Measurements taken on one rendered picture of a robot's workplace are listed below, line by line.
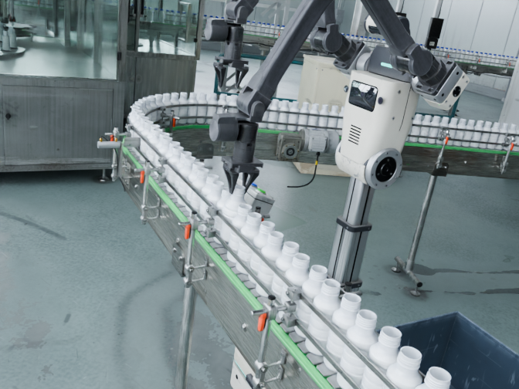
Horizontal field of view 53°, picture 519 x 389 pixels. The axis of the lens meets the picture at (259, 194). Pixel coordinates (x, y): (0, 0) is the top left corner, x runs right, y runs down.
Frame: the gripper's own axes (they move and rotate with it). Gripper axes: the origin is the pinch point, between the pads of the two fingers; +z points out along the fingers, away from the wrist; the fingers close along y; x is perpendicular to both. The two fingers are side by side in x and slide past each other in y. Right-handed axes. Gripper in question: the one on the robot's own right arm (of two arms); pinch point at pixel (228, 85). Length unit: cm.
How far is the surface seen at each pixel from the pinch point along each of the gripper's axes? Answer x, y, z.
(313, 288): 87, 17, 27
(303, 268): 81, 16, 25
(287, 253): 75, 16, 25
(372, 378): 110, 18, 32
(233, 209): 47, 17, 25
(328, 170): -262, -260, 137
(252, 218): 57, 17, 23
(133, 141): -40, 21, 33
